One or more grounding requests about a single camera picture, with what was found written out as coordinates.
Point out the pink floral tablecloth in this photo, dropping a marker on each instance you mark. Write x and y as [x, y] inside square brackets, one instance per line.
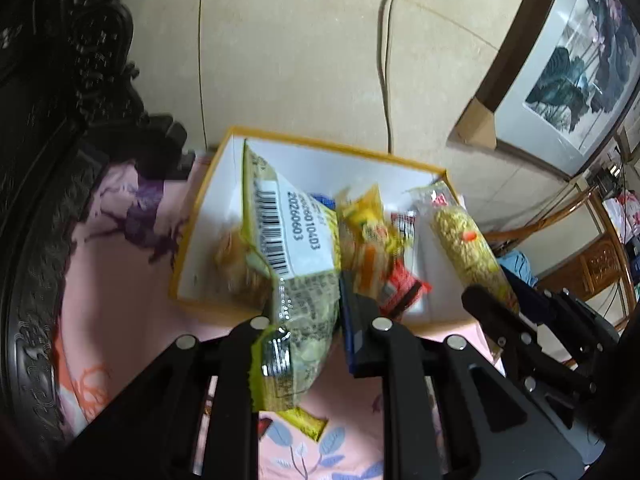
[125, 285]

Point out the green barcode snack packet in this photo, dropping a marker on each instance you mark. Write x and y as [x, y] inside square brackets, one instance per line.
[295, 240]

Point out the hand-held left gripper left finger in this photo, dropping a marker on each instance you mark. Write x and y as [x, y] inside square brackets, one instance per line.
[235, 360]

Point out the wooden armchair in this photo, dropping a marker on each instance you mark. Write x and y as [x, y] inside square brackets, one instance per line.
[595, 265]

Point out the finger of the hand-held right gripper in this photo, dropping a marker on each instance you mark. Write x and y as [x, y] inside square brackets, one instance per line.
[575, 320]
[520, 345]

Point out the red snack packet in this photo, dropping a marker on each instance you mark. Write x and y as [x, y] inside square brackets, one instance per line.
[405, 285]

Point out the framed painting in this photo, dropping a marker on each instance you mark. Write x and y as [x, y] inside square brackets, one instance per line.
[575, 60]

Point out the yellow noodle snack packet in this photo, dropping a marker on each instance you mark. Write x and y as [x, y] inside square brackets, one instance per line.
[465, 245]

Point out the yellow cardboard box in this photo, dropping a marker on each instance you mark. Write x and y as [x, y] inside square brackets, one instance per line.
[220, 220]

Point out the yellow green snack packet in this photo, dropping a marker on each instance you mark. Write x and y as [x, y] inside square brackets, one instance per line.
[367, 240]

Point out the blue cloth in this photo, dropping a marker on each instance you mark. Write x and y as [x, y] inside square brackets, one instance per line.
[517, 265]

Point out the dark carved wooden furniture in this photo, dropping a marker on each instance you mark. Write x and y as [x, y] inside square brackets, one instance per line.
[45, 135]

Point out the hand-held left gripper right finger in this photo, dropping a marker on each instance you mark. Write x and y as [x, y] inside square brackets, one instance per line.
[351, 330]

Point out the cardboard corner protector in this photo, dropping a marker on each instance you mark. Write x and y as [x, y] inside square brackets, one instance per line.
[475, 125]

